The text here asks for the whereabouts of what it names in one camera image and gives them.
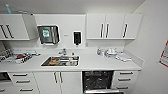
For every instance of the stainless steel sink basin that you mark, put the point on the stainless steel sink basin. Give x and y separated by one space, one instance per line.
60 61

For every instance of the steel paper towel dispenser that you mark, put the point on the steel paper towel dispenser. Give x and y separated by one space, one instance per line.
48 35

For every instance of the white two-door wall cabinet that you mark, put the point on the white two-door wall cabinet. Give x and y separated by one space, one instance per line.
13 26

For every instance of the large colourful wall poster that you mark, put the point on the large colourful wall poster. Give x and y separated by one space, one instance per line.
164 53

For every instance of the black wall soap dispenser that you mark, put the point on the black wall soap dispenser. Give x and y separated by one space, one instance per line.
77 37

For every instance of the small bottle on cabinet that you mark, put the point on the small bottle on cabinet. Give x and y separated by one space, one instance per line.
8 9

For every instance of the dish soap bottle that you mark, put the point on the dish soap bottle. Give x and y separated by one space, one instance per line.
99 51

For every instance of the small white bottle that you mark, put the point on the small white bottle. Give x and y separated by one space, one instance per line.
103 52

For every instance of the white wide drawer unit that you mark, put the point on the white wide drawer unit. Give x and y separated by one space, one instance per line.
21 83

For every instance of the stainless steel dishwasher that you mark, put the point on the stainless steel dishwasher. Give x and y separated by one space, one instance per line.
103 91

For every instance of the bowl with orange contents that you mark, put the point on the bowl with orange contents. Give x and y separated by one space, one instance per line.
54 60

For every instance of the small wall label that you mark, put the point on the small wall label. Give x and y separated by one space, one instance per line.
66 35

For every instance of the white cup in sink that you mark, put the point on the white cup in sink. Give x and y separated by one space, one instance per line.
72 61

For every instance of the white dish cloth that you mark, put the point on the white dish cloth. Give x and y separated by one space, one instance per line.
123 57

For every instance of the black built-in microwave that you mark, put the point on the black built-in microwave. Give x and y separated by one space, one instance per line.
4 77

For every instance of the white under-sink cabinet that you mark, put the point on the white under-sink cabinet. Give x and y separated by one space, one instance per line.
58 83

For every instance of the small chrome sink fitting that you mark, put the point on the small chrome sink fitting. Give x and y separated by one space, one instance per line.
73 53

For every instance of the chrome sink faucet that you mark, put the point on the chrome sink faucet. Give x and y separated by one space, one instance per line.
63 51

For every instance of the stack of white plates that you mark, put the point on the stack of white plates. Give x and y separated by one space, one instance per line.
111 52

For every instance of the white narrow drawer unit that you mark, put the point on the white narrow drawer unit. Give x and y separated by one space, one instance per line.
125 80

